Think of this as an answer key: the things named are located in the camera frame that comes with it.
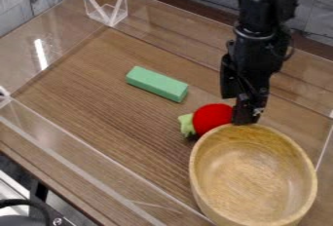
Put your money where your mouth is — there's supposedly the clear acrylic enclosure wall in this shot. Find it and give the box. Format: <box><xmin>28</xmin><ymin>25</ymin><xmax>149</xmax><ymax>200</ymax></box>
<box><xmin>0</xmin><ymin>0</ymin><xmax>333</xmax><ymax>226</ymax></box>

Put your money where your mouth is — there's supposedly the clear acrylic corner bracket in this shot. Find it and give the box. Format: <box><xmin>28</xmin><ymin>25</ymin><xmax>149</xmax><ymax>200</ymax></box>
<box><xmin>83</xmin><ymin>0</ymin><xmax>127</xmax><ymax>27</ymax></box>

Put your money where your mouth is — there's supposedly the red plush strawberry fruit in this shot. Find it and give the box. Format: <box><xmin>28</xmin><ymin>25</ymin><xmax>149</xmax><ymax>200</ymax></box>
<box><xmin>178</xmin><ymin>103</ymin><xmax>233</xmax><ymax>137</ymax></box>

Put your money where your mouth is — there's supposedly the light wooden bowl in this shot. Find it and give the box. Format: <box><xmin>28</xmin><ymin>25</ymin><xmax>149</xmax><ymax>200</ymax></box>
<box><xmin>189</xmin><ymin>125</ymin><xmax>317</xmax><ymax>226</ymax></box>

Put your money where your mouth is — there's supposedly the green rectangular foam block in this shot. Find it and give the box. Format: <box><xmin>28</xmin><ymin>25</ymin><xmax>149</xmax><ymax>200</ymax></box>
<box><xmin>126</xmin><ymin>66</ymin><xmax>189</xmax><ymax>102</ymax></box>

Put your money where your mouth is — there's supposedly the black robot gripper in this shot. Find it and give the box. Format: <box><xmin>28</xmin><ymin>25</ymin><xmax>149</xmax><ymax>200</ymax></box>
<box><xmin>220</xmin><ymin>24</ymin><xmax>292</xmax><ymax>126</ymax></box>

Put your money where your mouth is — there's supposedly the black cable bottom left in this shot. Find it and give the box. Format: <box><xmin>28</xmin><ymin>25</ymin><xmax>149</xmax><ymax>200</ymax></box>
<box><xmin>0</xmin><ymin>198</ymin><xmax>51</xmax><ymax>226</ymax></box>

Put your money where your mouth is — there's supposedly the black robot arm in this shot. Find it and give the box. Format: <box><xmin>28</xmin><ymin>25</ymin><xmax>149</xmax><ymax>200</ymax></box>
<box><xmin>220</xmin><ymin>0</ymin><xmax>299</xmax><ymax>125</ymax></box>

